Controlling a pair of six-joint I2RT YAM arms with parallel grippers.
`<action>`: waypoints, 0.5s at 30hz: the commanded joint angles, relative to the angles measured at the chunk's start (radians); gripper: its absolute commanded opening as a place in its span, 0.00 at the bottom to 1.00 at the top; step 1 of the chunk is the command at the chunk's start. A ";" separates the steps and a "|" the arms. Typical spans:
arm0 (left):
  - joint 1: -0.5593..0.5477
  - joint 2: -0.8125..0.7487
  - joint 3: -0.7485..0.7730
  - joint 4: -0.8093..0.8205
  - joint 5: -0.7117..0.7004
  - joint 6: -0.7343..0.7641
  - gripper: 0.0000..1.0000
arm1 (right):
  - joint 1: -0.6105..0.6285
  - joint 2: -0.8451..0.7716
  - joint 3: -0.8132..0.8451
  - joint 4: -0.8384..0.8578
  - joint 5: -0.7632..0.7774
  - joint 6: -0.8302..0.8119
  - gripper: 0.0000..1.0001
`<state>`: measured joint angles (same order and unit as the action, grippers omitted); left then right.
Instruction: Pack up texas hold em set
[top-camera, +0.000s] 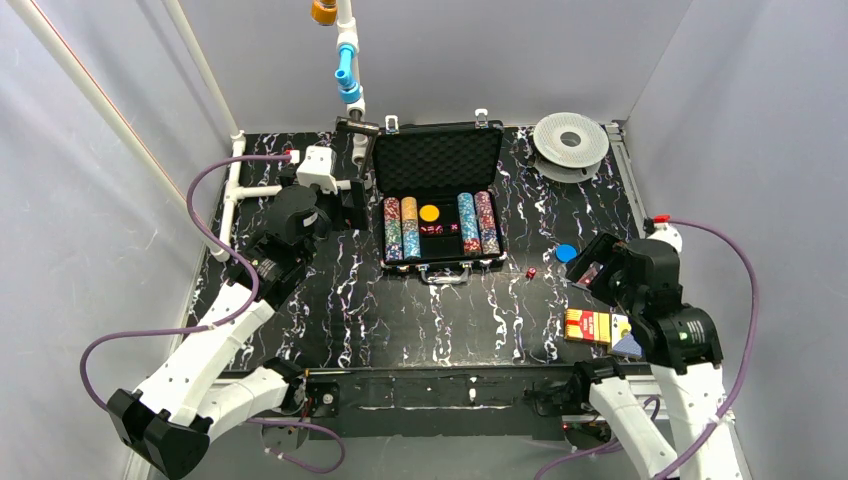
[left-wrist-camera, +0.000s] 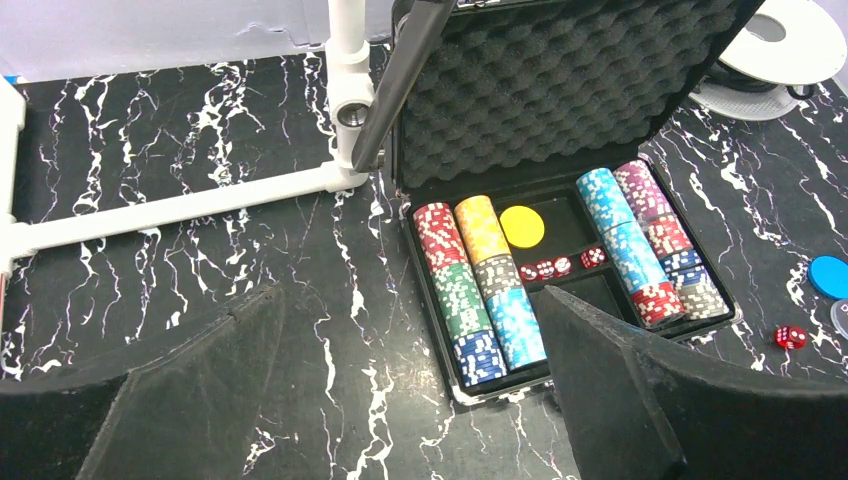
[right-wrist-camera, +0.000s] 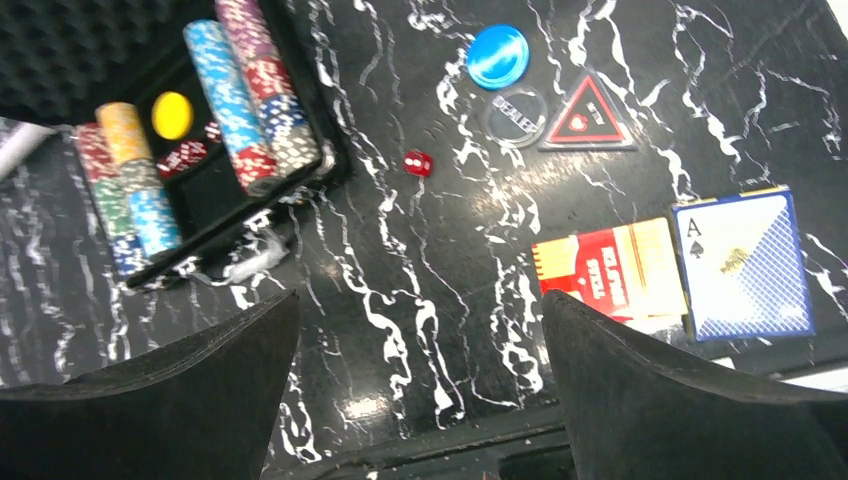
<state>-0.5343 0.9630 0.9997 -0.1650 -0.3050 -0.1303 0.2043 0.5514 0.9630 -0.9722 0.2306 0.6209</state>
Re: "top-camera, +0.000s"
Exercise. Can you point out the grey filament spool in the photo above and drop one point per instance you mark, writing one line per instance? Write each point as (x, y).
(570, 147)

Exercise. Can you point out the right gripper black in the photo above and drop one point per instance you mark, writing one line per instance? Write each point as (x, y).
(597, 258)

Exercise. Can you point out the chip row far left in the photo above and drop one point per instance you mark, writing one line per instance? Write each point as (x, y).
(392, 229)

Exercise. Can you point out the red dice in case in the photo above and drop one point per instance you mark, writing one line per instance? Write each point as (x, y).
(440, 229)

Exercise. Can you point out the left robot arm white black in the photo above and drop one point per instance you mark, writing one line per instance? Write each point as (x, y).
(174, 415)

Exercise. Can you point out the aluminium rail frame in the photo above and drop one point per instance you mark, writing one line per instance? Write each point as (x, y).
(656, 278)

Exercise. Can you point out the metal pole with clamp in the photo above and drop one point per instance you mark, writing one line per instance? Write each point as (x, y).
(365, 132)

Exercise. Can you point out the orange pipe cap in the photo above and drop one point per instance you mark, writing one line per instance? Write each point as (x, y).
(324, 12)

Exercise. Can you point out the blue round chip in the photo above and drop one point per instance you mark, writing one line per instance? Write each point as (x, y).
(565, 253)

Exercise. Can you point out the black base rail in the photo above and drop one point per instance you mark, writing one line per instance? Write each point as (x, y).
(444, 401)

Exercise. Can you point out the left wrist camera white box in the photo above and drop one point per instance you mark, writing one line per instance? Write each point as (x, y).
(316, 168)

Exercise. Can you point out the chip row far right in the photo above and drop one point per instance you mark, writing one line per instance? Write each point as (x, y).
(486, 223)

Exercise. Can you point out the black poker chip case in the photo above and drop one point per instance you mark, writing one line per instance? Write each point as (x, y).
(434, 163)

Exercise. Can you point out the yellow round chip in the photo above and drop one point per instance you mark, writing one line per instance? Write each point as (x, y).
(429, 213)

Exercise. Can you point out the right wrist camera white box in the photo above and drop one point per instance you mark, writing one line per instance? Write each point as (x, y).
(661, 228)

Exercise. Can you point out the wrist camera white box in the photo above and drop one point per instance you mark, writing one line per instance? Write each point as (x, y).
(661, 228)
(316, 168)

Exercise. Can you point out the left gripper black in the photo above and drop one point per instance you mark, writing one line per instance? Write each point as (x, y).
(357, 201)

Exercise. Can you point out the chip row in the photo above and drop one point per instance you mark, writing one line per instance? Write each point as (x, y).
(468, 224)
(410, 228)
(486, 223)
(392, 229)

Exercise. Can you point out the blue card deck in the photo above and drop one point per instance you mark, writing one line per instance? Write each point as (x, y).
(622, 342)

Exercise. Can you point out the red yellow card deck box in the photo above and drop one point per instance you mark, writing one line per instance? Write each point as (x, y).
(588, 326)

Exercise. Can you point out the white PVC pipe frame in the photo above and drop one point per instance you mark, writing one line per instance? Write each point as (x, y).
(147, 89)

